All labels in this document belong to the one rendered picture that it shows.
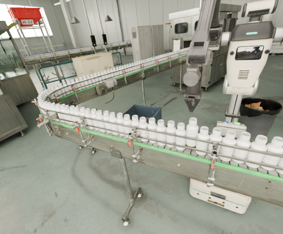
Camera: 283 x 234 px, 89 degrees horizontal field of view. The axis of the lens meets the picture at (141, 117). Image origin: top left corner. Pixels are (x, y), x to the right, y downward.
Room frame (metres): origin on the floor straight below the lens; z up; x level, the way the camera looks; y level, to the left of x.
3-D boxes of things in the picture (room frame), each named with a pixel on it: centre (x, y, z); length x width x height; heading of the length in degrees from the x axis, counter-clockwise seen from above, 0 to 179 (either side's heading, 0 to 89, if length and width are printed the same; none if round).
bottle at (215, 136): (0.56, -0.36, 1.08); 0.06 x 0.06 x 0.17
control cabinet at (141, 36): (7.14, -0.40, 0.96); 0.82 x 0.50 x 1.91; 132
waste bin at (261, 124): (1.68, -1.60, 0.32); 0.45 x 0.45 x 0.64
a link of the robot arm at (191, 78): (0.58, -0.23, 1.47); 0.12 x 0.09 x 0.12; 149
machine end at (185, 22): (4.76, -2.09, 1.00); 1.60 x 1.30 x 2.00; 132
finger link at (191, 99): (0.61, -0.25, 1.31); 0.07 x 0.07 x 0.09; 60
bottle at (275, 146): (0.45, -0.57, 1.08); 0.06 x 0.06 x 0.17
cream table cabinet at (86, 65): (5.03, 1.33, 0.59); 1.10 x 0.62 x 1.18; 132
